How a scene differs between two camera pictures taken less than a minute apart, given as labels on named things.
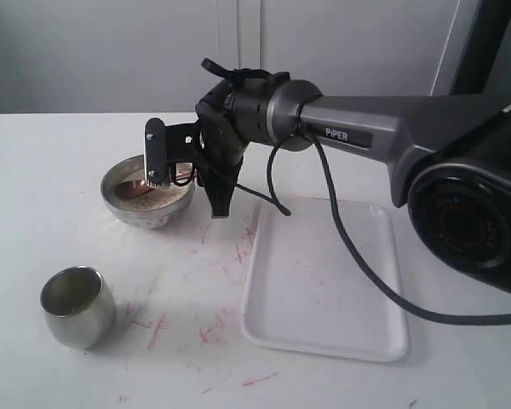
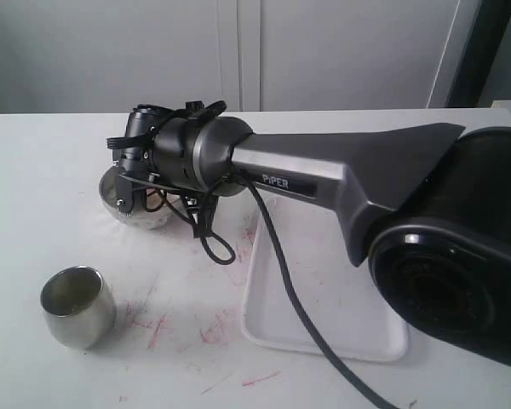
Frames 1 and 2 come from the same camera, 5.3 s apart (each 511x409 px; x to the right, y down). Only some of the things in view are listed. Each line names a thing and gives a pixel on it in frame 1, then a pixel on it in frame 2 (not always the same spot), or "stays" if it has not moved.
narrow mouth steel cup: (79, 307) stays
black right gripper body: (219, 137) → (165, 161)
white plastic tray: (307, 290) stays
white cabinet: (146, 56) stays
